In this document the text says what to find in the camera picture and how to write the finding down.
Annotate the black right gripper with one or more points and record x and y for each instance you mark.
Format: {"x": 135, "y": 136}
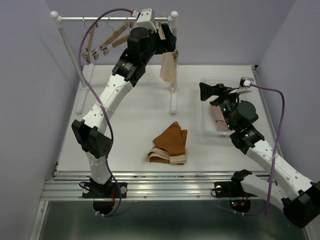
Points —
{"x": 208, "y": 90}

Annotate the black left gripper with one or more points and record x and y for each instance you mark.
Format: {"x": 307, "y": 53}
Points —
{"x": 166, "y": 45}

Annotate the beige clip hanger cream underwear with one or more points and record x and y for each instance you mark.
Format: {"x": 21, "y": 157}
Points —
{"x": 168, "y": 38}

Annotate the cream yellow underwear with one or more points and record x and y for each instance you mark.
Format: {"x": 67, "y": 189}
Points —
{"x": 169, "y": 68}

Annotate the brown orange underwear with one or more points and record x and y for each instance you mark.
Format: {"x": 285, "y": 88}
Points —
{"x": 169, "y": 147}

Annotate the beige clip hanger brown underwear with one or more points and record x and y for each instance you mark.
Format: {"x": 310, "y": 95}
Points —
{"x": 117, "y": 38}

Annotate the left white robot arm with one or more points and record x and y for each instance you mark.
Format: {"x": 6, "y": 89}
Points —
{"x": 90, "y": 130}

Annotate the empty beige clip hanger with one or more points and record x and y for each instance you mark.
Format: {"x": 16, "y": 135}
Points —
{"x": 87, "y": 49}

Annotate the white plastic mesh basket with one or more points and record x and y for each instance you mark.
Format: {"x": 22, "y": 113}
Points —
{"x": 224, "y": 113}

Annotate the white metal clothes rack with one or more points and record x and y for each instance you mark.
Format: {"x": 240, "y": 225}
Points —
{"x": 85, "y": 70}

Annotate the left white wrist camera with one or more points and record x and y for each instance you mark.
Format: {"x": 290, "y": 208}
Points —
{"x": 145, "y": 19}

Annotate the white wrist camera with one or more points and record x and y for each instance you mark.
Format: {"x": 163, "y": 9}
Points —
{"x": 244, "y": 86}
{"x": 145, "y": 19}

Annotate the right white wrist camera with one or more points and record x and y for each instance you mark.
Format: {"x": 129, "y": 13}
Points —
{"x": 244, "y": 86}

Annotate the aluminium mounting rail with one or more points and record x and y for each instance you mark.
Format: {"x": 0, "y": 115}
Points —
{"x": 141, "y": 186}

